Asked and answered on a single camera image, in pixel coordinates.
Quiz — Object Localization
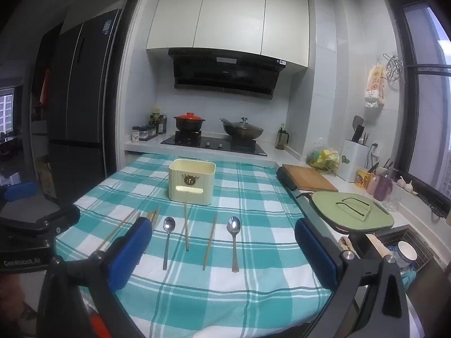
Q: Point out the white wall cabinets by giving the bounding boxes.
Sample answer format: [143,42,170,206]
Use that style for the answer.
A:
[145,0,310,68]

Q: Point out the yellow printed mug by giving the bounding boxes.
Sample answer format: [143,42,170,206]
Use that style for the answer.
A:
[354,167,370,189]

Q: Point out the dark grey refrigerator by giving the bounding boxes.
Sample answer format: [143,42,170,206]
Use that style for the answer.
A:
[46,7,122,208]

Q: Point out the white knife holder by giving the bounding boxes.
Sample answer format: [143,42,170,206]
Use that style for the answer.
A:
[339,139,370,183]

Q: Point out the purple bottle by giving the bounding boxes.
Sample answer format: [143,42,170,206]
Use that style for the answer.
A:
[373,171,393,201]

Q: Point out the red hanging cloth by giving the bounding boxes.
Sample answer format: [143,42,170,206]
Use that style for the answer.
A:
[39,68,50,108]

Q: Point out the steel sink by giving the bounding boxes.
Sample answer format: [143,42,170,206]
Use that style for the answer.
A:
[352,223,441,275]

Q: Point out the wooden cutting board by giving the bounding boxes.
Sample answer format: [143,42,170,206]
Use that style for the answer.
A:
[282,164,339,193]

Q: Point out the dark wok with lid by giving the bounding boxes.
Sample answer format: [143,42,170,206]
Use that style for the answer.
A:
[220,117,265,138]

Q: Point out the pink cup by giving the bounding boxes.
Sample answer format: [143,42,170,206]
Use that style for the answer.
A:
[366,172,383,196]

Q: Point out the olive jug with handle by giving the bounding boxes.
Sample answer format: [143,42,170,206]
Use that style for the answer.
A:
[275,124,289,150]

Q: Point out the clear drinking glass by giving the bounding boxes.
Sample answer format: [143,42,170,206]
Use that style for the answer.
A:
[384,183,402,212]

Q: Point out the cream utensil holder box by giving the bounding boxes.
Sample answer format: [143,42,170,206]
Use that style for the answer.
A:
[168,158,216,207]

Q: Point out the wooden rolling pin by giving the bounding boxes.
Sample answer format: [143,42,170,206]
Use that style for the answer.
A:
[366,234,392,259]

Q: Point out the black range hood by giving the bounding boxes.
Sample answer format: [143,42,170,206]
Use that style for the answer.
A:
[168,48,287,100]

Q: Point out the green rectangular lid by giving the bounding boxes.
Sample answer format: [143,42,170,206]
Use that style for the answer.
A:
[312,191,395,233]

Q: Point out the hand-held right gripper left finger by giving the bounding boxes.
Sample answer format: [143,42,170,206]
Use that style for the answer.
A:
[37,216,154,338]

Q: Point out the plastic bag of sponges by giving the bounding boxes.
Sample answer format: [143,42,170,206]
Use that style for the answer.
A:
[306,140,342,176]

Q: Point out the teal checked tablecloth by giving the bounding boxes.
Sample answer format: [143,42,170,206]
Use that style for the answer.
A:
[53,153,333,338]

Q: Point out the dark framed window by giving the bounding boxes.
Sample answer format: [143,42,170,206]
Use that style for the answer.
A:
[382,0,451,219]

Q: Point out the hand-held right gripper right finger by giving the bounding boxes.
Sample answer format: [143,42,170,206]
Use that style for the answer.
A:
[294,216,413,338]

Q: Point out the black clay pot red lid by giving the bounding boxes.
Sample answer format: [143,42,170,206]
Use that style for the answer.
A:
[173,112,207,132]

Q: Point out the hanging printed bag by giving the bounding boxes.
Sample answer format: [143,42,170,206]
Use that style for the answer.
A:
[364,61,386,108]

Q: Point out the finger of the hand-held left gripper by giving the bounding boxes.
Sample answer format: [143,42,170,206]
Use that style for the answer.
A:
[0,182,39,205]
[0,204,81,243]

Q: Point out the metal steamer rack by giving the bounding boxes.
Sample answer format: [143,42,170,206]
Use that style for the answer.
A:
[383,53,404,83]

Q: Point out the black gas hob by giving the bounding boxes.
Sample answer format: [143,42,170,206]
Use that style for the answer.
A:
[160,131,268,157]

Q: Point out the steel spoon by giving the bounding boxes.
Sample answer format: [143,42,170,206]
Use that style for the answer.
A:
[162,217,176,271]
[227,216,242,273]

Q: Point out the white bowl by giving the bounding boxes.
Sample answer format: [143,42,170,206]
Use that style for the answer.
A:
[397,240,418,263]

